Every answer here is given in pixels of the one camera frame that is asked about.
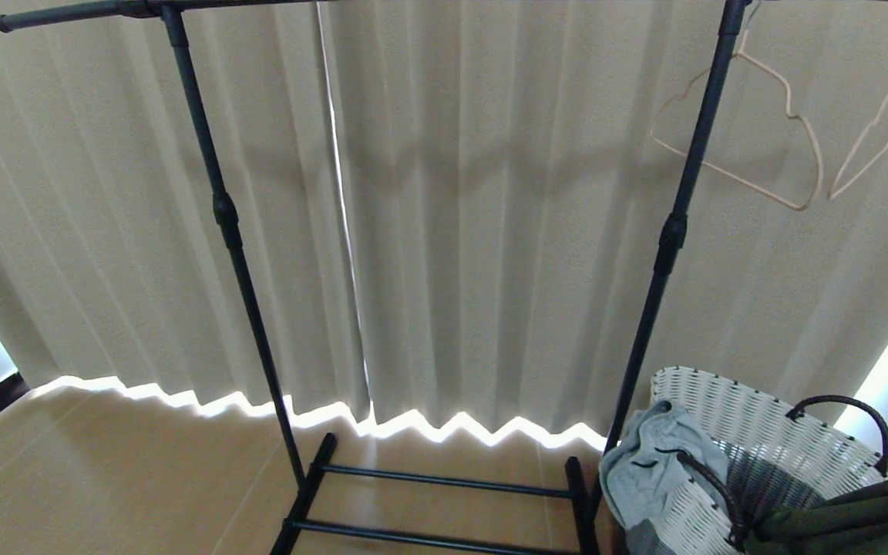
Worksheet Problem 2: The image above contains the white laundry basket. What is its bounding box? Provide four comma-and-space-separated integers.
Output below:
647, 366, 888, 555

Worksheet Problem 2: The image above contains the beige curtain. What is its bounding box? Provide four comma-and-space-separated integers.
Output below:
0, 0, 888, 452

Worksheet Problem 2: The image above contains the black clothes rack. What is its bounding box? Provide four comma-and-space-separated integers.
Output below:
0, 0, 888, 555

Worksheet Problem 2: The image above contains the pink clothes hanger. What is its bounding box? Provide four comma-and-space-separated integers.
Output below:
829, 0, 888, 200
650, 0, 825, 212

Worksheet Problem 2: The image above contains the green long-sleeved shirt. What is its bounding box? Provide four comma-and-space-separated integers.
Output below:
745, 477, 888, 555

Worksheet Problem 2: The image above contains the pale grey garment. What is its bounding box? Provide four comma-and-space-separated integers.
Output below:
600, 401, 732, 555

